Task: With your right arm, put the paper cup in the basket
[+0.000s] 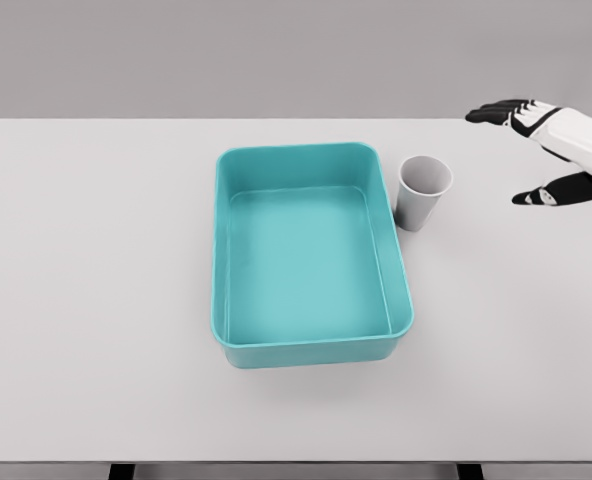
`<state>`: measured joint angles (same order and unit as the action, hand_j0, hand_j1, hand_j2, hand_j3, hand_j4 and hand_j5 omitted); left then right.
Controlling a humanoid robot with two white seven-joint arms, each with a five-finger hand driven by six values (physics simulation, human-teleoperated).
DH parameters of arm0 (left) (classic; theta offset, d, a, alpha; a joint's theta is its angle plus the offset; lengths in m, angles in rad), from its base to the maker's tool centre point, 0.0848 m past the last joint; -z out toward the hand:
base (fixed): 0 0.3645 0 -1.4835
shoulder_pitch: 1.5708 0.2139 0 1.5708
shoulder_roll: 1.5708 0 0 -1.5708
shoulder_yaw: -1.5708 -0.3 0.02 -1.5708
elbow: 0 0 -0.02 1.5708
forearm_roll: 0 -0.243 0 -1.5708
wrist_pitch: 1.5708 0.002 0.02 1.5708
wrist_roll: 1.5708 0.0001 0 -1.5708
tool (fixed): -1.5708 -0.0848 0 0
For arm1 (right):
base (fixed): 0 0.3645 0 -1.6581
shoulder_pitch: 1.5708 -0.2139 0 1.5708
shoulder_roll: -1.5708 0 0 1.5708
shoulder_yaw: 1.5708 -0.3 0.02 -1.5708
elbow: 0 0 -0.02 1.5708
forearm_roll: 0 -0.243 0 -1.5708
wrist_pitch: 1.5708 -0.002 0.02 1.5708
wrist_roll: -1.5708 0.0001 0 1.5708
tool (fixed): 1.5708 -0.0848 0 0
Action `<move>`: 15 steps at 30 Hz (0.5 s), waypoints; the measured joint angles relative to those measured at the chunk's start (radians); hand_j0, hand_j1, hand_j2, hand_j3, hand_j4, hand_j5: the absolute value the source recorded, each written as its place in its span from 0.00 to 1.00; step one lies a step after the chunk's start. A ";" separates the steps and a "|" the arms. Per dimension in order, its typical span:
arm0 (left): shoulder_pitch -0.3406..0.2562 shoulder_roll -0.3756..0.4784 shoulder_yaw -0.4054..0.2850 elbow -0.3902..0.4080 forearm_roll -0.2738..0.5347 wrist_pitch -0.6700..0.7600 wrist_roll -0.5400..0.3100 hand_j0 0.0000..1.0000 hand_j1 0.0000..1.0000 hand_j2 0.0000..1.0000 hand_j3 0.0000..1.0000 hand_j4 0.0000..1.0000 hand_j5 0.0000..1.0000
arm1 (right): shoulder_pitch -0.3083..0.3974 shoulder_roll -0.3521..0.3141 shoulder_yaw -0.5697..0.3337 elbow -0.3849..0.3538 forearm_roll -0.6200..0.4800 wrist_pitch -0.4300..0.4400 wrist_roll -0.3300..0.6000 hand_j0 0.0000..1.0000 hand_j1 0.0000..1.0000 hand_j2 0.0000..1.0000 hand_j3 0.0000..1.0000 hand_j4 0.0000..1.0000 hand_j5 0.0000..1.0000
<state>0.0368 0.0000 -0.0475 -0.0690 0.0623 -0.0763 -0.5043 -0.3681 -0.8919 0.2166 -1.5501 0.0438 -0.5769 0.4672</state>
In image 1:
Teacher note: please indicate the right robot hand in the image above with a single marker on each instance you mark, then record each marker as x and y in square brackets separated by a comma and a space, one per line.
[571, 131]

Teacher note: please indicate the white paper cup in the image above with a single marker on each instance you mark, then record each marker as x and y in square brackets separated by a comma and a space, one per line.
[420, 192]

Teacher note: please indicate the teal plastic basket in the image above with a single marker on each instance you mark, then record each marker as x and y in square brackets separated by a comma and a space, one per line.
[303, 260]

